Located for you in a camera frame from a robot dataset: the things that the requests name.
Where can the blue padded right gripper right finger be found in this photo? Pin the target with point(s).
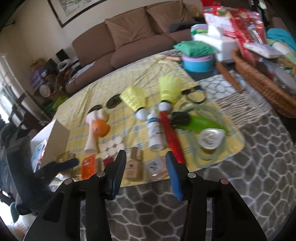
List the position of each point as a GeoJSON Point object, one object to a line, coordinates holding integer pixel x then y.
{"type": "Point", "coordinates": [178, 174]}

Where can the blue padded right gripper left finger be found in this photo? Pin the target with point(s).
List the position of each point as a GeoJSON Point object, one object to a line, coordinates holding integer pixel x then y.
{"type": "Point", "coordinates": [114, 174]}

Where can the red cosmetic tube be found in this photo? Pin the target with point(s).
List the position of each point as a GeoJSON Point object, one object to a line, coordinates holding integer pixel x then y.
{"type": "Point", "coordinates": [108, 160]}

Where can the clear perfume bottle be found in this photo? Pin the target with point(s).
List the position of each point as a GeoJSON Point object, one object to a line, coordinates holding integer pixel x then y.
{"type": "Point", "coordinates": [156, 169]}

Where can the orange packet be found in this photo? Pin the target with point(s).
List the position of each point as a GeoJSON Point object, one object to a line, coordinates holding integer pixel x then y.
{"type": "Point", "coordinates": [88, 167]}

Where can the white tealight candle pack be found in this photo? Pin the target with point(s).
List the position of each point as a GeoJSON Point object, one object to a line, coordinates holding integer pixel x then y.
{"type": "Point", "coordinates": [111, 147]}

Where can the red metallic wand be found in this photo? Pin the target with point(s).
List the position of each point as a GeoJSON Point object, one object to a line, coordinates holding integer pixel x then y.
{"type": "Point", "coordinates": [172, 138]}

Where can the clear coiled tubing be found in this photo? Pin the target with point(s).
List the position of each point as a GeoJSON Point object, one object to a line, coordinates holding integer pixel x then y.
{"type": "Point", "coordinates": [203, 158]}

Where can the white spray bottle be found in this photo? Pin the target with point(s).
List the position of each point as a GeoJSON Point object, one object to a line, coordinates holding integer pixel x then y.
{"type": "Point", "coordinates": [155, 133]}

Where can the round silver tin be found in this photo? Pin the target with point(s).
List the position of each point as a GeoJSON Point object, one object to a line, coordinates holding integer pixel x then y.
{"type": "Point", "coordinates": [211, 138]}

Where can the orange ball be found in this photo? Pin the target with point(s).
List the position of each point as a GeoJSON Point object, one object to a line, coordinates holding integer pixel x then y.
{"type": "Point", "coordinates": [100, 128]}

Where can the white cardboard box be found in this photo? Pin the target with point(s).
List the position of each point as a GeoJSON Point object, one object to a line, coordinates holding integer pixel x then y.
{"type": "Point", "coordinates": [49, 144]}

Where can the green leaf shaped item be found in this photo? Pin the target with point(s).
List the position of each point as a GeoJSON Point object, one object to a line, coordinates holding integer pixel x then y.
{"type": "Point", "coordinates": [197, 123]}

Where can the black round lid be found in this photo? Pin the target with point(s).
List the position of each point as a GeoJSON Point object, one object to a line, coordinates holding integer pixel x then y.
{"type": "Point", "coordinates": [179, 118]}

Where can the black round coaster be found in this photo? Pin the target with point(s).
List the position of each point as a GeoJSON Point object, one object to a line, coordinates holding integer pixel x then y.
{"type": "Point", "coordinates": [113, 102]}
{"type": "Point", "coordinates": [95, 108]}

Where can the yellow checkered tablecloth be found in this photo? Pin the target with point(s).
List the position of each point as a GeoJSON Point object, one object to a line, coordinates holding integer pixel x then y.
{"type": "Point", "coordinates": [148, 108]}

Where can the left yellow shuttlecock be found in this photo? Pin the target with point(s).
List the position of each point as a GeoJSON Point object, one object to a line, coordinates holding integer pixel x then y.
{"type": "Point", "coordinates": [134, 98]}

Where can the yellow shuttlecock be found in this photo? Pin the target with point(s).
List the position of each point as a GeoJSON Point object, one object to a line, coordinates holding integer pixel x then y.
{"type": "Point", "coordinates": [134, 98]}
{"type": "Point", "coordinates": [170, 90]}

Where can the right yellow shuttlecock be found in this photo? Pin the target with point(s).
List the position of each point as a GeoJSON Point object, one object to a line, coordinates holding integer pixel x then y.
{"type": "Point", "coordinates": [170, 90]}

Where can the blue round container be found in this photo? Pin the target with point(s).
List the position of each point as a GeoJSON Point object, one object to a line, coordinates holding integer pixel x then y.
{"type": "Point", "coordinates": [199, 64]}

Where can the wooden stick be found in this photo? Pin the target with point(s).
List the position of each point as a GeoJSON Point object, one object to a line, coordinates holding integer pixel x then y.
{"type": "Point", "coordinates": [224, 71]}

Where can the wicker basket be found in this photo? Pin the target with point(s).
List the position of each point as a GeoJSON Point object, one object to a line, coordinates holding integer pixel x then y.
{"type": "Point", "coordinates": [281, 101]}

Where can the green cloth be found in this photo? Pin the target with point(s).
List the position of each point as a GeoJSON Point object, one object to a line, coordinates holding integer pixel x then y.
{"type": "Point", "coordinates": [195, 48]}

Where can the white foam block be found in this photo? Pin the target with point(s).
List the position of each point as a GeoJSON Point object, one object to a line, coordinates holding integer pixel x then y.
{"type": "Point", "coordinates": [224, 46]}

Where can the brown sofa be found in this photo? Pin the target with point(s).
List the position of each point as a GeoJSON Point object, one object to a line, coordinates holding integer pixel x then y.
{"type": "Point", "coordinates": [128, 37]}

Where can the framed wall picture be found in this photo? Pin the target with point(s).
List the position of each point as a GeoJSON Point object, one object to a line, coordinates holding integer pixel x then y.
{"type": "Point", "coordinates": [66, 11]}

